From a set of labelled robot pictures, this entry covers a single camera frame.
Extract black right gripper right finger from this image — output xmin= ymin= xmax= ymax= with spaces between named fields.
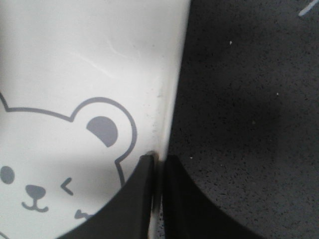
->
xmin=162 ymin=155 xmax=260 ymax=239

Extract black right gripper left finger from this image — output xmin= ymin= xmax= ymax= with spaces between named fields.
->
xmin=60 ymin=155 xmax=155 ymax=239

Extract cream bear serving tray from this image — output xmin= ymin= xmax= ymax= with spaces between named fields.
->
xmin=0 ymin=0 xmax=190 ymax=239

